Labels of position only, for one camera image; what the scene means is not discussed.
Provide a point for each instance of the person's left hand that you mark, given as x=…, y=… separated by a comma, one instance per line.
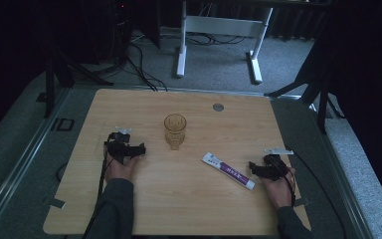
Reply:
x=121, y=169

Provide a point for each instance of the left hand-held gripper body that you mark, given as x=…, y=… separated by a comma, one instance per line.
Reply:
x=121, y=148

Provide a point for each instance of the black square floor frame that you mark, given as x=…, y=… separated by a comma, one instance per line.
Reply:
x=65, y=124

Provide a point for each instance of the clear glass cup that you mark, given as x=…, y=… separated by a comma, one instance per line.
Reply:
x=175, y=130

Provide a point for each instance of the person's right hand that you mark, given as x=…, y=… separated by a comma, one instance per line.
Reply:
x=280, y=191

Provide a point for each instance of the round grey table grommet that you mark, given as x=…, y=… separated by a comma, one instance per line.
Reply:
x=218, y=107

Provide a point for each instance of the white desk frame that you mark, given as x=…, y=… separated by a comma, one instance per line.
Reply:
x=224, y=26

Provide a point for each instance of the grey tape strip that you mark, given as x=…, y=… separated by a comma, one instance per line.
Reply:
x=301, y=201
x=54, y=202

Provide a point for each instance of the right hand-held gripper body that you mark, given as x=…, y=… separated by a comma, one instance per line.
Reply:
x=274, y=164

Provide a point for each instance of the black metal stand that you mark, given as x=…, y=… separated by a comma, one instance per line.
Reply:
x=321, y=96
x=51, y=83

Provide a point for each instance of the silver metal rail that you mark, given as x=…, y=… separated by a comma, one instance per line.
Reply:
x=20, y=159
x=343, y=186

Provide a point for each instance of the white and purple toothpaste tube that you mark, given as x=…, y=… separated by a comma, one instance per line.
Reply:
x=229, y=171

